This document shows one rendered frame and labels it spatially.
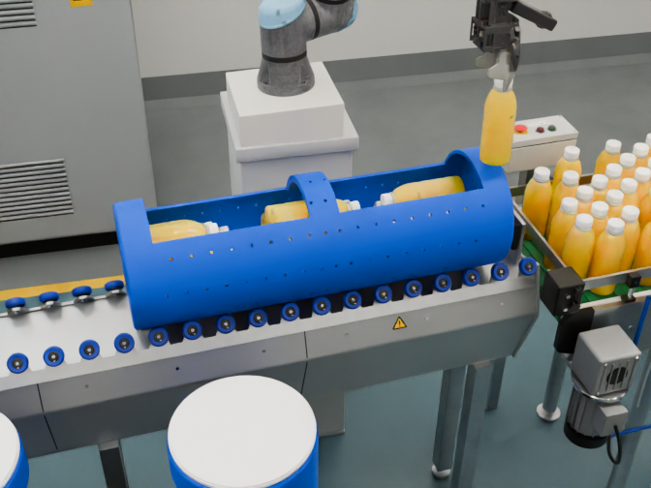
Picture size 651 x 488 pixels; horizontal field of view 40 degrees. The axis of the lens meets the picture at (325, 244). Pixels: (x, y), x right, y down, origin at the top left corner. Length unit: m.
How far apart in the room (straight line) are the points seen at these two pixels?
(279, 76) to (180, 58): 2.58
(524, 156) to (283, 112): 0.68
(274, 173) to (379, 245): 0.48
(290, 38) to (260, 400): 0.95
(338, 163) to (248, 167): 0.24
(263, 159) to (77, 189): 1.55
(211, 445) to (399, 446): 1.43
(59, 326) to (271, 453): 0.69
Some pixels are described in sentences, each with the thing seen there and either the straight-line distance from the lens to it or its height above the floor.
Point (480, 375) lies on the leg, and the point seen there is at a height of 0.60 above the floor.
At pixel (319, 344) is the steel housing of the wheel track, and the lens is 2.13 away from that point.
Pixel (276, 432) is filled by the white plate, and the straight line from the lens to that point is 1.73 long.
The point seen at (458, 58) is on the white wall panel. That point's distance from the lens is 5.24.
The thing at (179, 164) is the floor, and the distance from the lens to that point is 4.43.
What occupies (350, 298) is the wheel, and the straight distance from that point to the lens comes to 2.10.
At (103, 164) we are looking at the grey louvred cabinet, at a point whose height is 0.42.
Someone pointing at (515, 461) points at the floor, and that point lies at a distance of 3.09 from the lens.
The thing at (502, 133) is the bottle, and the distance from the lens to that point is 2.02.
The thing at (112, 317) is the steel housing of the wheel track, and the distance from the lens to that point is 2.17.
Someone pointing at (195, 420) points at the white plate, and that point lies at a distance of 1.76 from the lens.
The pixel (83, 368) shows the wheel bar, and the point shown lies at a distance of 2.06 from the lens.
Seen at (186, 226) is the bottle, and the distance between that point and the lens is 1.98.
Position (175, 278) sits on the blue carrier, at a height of 1.14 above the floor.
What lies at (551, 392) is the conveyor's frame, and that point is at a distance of 3.15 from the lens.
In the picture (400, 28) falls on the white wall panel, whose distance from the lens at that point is 5.06.
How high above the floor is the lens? 2.34
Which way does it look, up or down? 37 degrees down
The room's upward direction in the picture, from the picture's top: 1 degrees clockwise
